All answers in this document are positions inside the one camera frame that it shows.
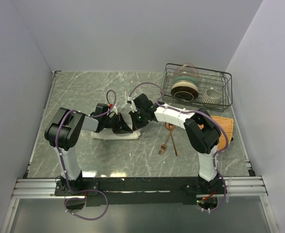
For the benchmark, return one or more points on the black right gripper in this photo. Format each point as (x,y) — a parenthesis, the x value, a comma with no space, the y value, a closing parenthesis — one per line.
(135,124)

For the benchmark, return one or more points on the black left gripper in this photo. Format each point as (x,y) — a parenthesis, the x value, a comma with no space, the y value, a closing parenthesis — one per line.
(121,126)

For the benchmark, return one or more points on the white cloth napkin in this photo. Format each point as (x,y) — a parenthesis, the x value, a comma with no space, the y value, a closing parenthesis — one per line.
(108,134)

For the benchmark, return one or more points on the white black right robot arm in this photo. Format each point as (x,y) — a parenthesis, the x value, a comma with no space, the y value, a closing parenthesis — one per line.
(202,132)

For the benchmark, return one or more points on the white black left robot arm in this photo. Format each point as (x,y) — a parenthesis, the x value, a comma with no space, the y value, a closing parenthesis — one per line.
(63,132)

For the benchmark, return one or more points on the rose gold fork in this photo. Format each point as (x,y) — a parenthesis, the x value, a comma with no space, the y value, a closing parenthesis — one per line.
(164,145)

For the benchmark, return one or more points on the rose gold spoon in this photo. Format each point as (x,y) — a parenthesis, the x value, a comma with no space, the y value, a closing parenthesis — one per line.
(173,143)

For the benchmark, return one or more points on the dark brown glossy bowl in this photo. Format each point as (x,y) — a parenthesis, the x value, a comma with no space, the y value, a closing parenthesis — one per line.
(184,93)

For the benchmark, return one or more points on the cream white plate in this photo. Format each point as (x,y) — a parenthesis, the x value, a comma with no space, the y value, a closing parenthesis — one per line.
(185,84)

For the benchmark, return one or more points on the teal green plate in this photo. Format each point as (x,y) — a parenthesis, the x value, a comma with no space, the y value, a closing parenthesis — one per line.
(186,78)

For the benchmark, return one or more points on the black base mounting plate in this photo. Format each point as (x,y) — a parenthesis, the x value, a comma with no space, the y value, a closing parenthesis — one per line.
(139,190)

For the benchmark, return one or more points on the grey ribbed cup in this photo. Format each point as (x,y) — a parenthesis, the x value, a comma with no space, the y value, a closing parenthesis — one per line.
(211,98)

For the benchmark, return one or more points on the woven bamboo tray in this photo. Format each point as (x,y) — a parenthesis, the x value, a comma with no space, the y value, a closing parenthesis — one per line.
(228,125)

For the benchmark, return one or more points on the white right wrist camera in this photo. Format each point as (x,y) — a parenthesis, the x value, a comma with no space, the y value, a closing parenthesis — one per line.
(132,104)

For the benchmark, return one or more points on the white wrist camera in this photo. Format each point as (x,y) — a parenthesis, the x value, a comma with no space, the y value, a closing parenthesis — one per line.
(114,110)
(132,104)

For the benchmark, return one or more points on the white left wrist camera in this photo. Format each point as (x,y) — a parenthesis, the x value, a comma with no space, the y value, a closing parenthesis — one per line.
(114,110)

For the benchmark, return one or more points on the dark wire dish rack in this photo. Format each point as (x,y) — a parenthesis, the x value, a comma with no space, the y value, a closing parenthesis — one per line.
(221,81)

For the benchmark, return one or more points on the aluminium frame rail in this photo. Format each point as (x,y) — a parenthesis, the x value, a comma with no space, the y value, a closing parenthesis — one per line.
(51,188)

